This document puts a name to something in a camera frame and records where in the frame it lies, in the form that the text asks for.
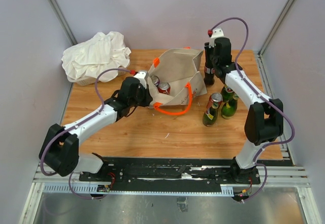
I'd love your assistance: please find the glass cola bottle red cap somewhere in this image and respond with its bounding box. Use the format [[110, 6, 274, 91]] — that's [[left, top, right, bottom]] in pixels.
[[204, 42, 215, 86]]

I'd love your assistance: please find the purple soda can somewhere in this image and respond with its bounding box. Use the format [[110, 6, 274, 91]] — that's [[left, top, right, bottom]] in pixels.
[[150, 75, 160, 87]]

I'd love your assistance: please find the red soda can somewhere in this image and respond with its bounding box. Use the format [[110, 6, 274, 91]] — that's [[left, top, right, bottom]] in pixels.
[[207, 92, 223, 109], [158, 82, 171, 95]]

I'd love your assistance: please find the white canvas tote bag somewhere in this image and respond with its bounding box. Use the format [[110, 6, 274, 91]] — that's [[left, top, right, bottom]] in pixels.
[[147, 48, 207, 108]]

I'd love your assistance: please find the green glass bottle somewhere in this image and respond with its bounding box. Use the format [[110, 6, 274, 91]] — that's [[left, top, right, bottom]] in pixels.
[[202, 102, 219, 127], [221, 99, 238, 119], [220, 85, 234, 103]]

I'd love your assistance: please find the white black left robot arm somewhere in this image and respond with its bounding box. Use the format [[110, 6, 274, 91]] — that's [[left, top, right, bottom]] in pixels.
[[39, 74, 152, 181]]

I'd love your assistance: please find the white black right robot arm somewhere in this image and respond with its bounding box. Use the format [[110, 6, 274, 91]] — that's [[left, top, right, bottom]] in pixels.
[[204, 37, 283, 183]]

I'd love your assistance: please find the crumpled white cloth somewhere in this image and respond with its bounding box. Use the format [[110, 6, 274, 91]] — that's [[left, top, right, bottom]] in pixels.
[[61, 31, 131, 82]]

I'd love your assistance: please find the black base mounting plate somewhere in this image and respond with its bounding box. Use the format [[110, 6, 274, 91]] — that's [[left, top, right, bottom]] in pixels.
[[79, 157, 261, 185]]

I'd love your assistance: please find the orange bag handle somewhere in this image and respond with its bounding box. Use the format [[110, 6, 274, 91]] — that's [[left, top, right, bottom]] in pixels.
[[153, 82, 193, 116]]

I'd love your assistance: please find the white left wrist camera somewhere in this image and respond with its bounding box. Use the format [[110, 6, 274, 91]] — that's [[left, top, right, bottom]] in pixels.
[[134, 70, 149, 89]]

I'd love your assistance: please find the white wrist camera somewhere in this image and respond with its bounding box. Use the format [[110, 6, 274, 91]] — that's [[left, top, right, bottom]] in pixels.
[[208, 27, 224, 48], [134, 70, 149, 89]]

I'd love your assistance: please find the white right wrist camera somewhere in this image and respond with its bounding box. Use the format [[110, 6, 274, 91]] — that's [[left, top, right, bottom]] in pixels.
[[208, 27, 224, 48]]

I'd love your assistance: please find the aluminium frame post right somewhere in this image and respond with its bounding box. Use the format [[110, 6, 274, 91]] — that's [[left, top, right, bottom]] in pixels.
[[257, 0, 296, 57]]

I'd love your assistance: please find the aluminium frame post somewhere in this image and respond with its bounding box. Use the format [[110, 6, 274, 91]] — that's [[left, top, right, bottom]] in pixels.
[[47, 0, 77, 45], [257, 0, 296, 57]]

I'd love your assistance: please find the grey slotted cable duct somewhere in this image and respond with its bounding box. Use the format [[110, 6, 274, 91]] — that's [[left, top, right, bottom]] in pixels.
[[43, 180, 234, 197]]

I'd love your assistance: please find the aluminium frame post left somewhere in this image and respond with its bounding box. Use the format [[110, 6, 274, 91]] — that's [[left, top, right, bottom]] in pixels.
[[47, 0, 77, 45]]

